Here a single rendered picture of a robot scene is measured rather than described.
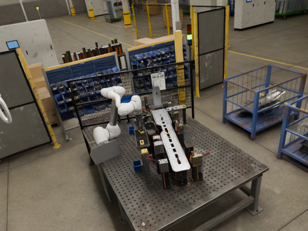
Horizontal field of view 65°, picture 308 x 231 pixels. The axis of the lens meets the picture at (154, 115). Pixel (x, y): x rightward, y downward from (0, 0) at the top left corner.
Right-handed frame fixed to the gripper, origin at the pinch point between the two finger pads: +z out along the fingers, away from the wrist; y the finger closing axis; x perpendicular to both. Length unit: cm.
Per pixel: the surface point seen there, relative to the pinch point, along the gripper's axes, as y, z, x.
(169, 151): 16.4, 20.1, -33.9
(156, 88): 60, -10, 69
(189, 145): 39, 17, -41
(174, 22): 320, -35, 435
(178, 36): 112, -73, 85
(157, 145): 6.0, 9.3, -28.7
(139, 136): -6.2, 4.1, -8.8
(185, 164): 19, 20, -61
